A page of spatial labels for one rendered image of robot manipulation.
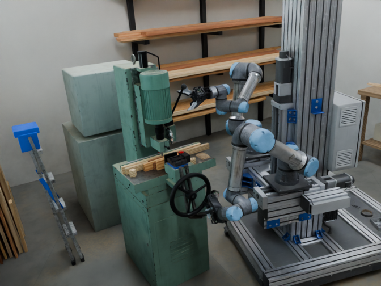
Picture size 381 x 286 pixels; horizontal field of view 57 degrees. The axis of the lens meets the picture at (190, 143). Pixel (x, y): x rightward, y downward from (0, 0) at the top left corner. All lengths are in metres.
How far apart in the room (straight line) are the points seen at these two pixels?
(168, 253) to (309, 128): 1.26
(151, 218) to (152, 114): 0.66
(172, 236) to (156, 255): 0.16
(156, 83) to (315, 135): 1.08
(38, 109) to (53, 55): 0.64
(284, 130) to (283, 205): 0.48
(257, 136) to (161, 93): 0.68
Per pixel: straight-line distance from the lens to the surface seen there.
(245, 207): 1.93
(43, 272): 3.16
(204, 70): 4.42
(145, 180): 2.18
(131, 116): 2.39
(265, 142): 1.78
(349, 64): 5.23
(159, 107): 2.16
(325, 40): 2.31
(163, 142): 2.27
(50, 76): 4.34
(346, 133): 2.52
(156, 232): 2.38
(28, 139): 2.63
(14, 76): 4.30
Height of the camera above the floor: 1.91
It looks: 22 degrees down
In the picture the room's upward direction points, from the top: 4 degrees counter-clockwise
